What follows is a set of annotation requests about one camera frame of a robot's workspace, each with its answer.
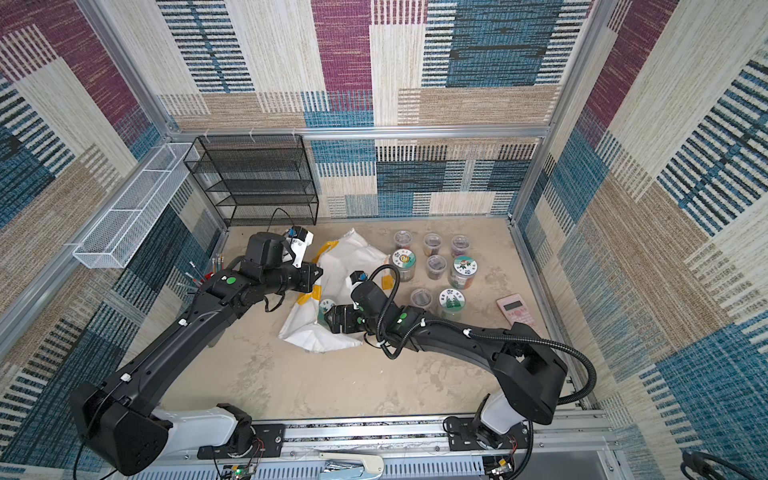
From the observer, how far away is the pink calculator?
94cm

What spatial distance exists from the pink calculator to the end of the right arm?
1.64 feet

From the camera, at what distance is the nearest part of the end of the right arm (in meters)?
0.70

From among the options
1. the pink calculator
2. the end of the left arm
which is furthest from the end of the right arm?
the pink calculator

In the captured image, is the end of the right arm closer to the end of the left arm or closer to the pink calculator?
the end of the left arm
